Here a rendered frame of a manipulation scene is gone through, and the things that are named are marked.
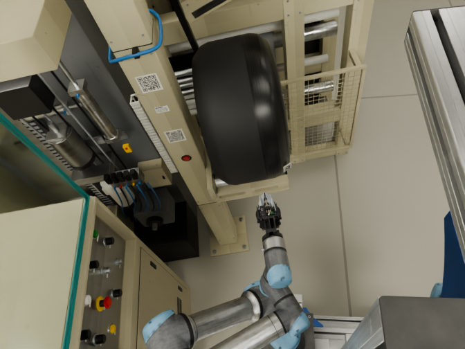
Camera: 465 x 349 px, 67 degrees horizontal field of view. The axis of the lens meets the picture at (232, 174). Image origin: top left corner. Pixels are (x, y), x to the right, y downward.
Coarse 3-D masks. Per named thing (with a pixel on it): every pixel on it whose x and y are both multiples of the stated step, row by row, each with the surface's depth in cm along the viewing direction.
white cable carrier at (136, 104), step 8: (136, 96) 132; (136, 104) 129; (136, 112) 133; (144, 112) 133; (144, 120) 137; (152, 128) 141; (152, 136) 145; (160, 144) 150; (160, 152) 154; (168, 152) 158; (168, 160) 160; (168, 168) 165; (176, 168) 168
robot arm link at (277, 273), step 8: (272, 248) 113; (280, 248) 113; (264, 256) 114; (272, 256) 111; (280, 256) 111; (272, 264) 110; (280, 264) 109; (288, 264) 111; (264, 272) 114; (272, 272) 108; (280, 272) 107; (288, 272) 108; (272, 280) 107; (280, 280) 107; (288, 280) 107
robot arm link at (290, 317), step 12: (288, 300) 112; (276, 312) 111; (288, 312) 110; (300, 312) 110; (252, 324) 110; (264, 324) 108; (276, 324) 108; (288, 324) 109; (300, 324) 108; (240, 336) 107; (252, 336) 106; (264, 336) 107; (276, 336) 108; (216, 348) 106; (228, 348) 105; (240, 348) 105; (252, 348) 106
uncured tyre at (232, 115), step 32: (192, 64) 131; (224, 64) 122; (256, 64) 120; (224, 96) 120; (256, 96) 119; (224, 128) 121; (256, 128) 121; (288, 128) 130; (224, 160) 128; (256, 160) 128; (288, 160) 136
